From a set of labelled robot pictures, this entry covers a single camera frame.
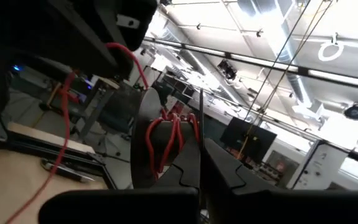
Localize silver and black hand tool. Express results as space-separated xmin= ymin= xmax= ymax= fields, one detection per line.
xmin=40 ymin=157 xmax=95 ymax=184

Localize grey office chair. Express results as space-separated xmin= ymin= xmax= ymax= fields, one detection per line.
xmin=98 ymin=83 xmax=142 ymax=156

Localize black ceiling camera white cables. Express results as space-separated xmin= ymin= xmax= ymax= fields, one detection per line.
xmin=216 ymin=58 xmax=239 ymax=86

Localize white ring light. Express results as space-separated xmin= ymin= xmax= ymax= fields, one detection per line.
xmin=317 ymin=32 xmax=345 ymax=62

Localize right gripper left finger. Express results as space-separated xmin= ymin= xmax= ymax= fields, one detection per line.
xmin=38 ymin=136 xmax=201 ymax=224

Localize black monitor screen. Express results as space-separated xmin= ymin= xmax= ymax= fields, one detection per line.
xmin=219 ymin=116 xmax=278 ymax=163

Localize red wire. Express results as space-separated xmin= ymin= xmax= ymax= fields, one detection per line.
xmin=4 ymin=42 xmax=201 ymax=224

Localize black overhead frame beam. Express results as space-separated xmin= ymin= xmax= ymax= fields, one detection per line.
xmin=143 ymin=35 xmax=358 ymax=93

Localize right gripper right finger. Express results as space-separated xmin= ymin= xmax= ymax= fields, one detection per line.
xmin=201 ymin=138 xmax=358 ymax=224

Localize silver ceiling air duct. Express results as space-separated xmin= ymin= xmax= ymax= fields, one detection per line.
xmin=237 ymin=0 xmax=323 ymax=110

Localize yellow hanging cord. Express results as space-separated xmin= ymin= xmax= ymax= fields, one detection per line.
xmin=236 ymin=0 xmax=334 ymax=161

